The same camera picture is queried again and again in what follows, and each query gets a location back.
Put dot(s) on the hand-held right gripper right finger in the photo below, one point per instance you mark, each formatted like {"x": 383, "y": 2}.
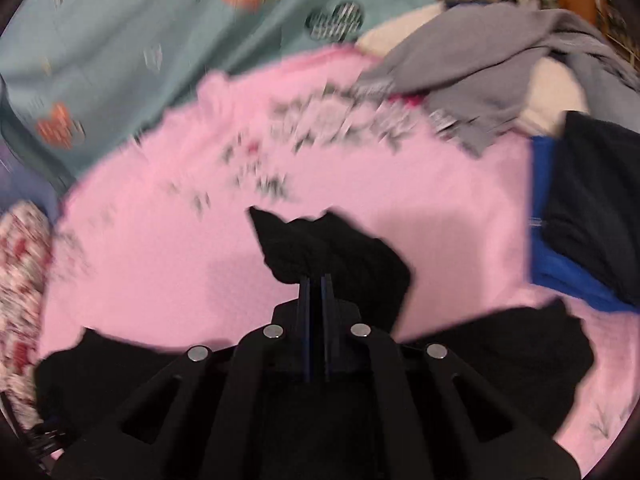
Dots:
{"x": 415, "y": 400}

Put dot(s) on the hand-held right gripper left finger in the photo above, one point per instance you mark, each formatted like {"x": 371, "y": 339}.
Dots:
{"x": 220, "y": 400}

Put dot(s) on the black pants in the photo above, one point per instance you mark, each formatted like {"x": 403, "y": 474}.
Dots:
{"x": 340, "y": 255}

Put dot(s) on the pink floral bedsheet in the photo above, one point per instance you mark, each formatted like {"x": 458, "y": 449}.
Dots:
{"x": 175, "y": 260}

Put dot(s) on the bright blue folded garment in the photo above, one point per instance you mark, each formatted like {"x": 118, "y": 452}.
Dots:
{"x": 542, "y": 265}

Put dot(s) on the red floral quilt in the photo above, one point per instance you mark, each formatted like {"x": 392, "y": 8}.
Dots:
{"x": 22, "y": 285}

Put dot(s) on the dark navy folded clothes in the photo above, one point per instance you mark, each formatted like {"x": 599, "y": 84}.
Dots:
{"x": 595, "y": 200}

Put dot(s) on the blue plaid sheet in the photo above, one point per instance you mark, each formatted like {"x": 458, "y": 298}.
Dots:
{"x": 25, "y": 185}

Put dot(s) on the cream pillow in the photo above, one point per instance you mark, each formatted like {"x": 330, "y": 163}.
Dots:
{"x": 550, "y": 95}

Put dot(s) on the grey garment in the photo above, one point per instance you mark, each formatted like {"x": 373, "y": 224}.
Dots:
{"x": 475, "y": 55}

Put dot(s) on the teal heart-print sheet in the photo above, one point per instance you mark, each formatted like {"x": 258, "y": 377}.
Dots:
{"x": 150, "y": 25}

